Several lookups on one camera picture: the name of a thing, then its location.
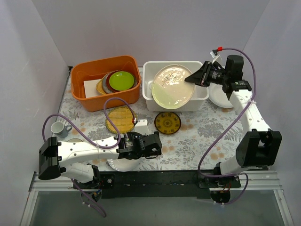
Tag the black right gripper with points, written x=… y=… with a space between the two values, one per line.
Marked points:
x=205 y=74

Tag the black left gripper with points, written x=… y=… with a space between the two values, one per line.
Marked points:
x=153 y=145

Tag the cream plate with twig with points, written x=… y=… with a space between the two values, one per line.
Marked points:
x=169 y=88

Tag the yellow brown patterned plate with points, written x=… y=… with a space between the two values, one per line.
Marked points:
x=167 y=123

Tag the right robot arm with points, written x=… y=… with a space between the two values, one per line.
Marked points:
x=260 y=145

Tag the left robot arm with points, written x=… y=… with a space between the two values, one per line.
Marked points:
x=66 y=159

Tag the white plastic bin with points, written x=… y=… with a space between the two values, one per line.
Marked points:
x=151 y=68

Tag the dark red plate in bin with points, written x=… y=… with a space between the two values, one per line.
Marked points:
x=110 y=88

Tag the green round plate in bin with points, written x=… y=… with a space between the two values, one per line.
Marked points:
x=121 y=80

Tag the grey plate in bin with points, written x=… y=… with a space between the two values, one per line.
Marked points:
x=104 y=84

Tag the woven mat in bin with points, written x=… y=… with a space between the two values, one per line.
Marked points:
x=99 y=88

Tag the white paper in bin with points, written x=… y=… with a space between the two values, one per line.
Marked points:
x=90 y=88

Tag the orange plastic bin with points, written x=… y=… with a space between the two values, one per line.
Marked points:
x=97 y=70

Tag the white deep bowl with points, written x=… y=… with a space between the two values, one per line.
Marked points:
x=218 y=97

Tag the white scalloped paper plate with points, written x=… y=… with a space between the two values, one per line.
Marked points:
x=123 y=165

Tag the round woven bamboo mat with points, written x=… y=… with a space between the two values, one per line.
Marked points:
x=122 y=118

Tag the floral patterned table mat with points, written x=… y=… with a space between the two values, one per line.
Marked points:
x=180 y=151

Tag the small white bowl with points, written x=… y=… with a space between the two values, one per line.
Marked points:
x=74 y=140

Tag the teal white dotted mug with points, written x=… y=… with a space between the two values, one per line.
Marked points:
x=60 y=130

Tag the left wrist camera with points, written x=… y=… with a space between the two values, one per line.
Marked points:
x=141 y=127

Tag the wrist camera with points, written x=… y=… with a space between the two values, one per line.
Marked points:
x=141 y=127
x=216 y=56

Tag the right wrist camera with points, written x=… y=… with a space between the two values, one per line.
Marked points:
x=216 y=56

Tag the aluminium frame rail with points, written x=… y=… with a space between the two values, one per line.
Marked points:
x=55 y=203

